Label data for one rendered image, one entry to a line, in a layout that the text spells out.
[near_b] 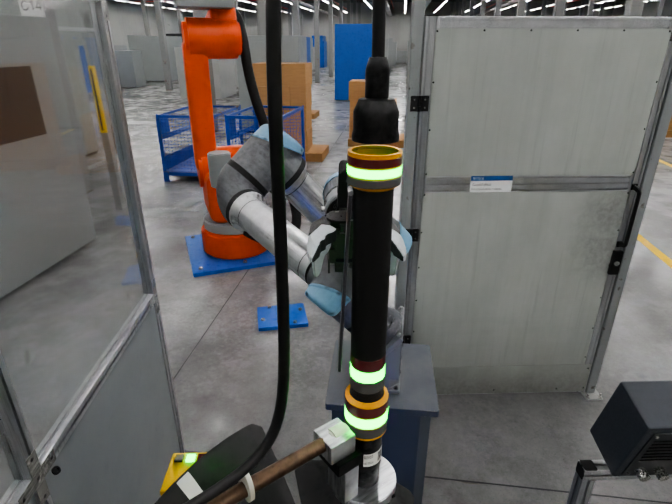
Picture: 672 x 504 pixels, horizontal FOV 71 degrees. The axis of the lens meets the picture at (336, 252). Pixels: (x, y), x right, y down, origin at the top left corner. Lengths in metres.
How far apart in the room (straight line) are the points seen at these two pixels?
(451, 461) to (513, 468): 0.30
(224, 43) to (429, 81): 2.47
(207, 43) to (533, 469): 3.75
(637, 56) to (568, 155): 0.48
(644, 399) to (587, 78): 1.62
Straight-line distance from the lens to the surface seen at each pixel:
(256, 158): 1.10
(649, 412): 1.14
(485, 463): 2.65
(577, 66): 2.44
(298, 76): 8.36
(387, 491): 0.56
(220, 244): 4.49
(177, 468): 1.14
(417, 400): 1.37
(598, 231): 2.71
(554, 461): 2.77
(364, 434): 0.50
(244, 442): 0.65
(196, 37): 4.32
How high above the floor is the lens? 1.89
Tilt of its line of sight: 24 degrees down
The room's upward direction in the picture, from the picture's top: straight up
